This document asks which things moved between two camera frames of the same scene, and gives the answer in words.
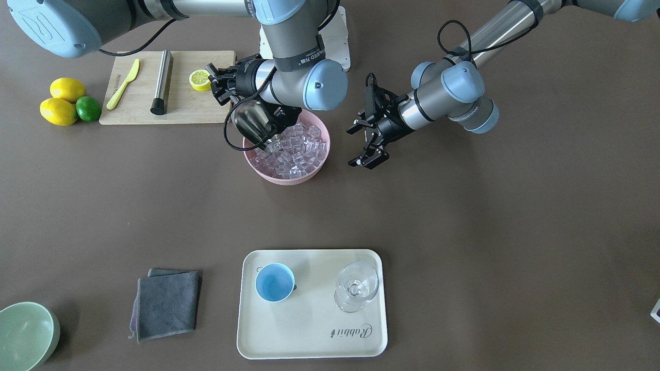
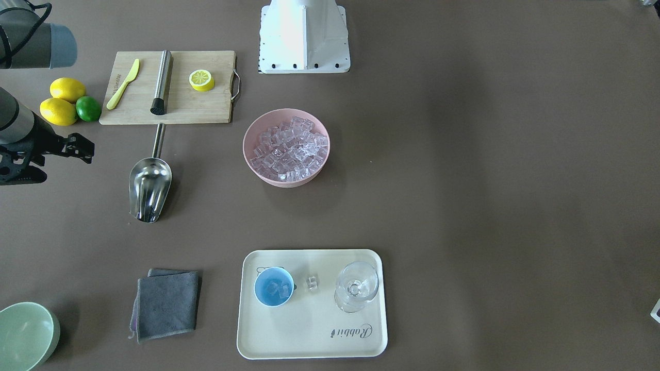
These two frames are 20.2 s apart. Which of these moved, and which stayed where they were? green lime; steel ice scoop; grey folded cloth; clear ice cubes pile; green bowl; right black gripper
Moved: right black gripper; steel ice scoop
Stayed: green bowl; green lime; grey folded cloth; clear ice cubes pile
